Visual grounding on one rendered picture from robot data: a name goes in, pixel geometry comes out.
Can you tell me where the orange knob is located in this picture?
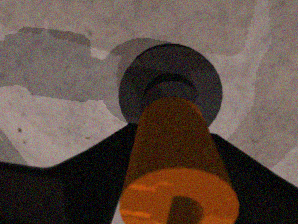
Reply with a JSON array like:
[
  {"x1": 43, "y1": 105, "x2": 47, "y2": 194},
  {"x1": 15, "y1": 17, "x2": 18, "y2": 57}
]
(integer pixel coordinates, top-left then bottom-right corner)
[{"x1": 120, "y1": 96, "x2": 240, "y2": 224}]

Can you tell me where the dark grey round pedestal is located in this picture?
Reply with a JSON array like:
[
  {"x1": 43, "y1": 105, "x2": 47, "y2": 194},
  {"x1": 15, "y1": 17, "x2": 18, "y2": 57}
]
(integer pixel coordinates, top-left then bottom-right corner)
[{"x1": 118, "y1": 44, "x2": 223, "y2": 128}]

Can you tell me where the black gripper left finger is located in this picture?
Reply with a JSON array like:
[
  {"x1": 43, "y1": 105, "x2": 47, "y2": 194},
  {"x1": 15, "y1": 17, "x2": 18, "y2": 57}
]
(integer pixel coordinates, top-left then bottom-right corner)
[{"x1": 0, "y1": 123, "x2": 138, "y2": 224}]

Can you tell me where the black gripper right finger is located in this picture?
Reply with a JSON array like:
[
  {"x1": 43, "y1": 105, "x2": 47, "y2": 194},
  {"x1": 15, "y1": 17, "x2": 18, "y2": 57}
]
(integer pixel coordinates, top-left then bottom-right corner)
[{"x1": 210, "y1": 133, "x2": 298, "y2": 224}]

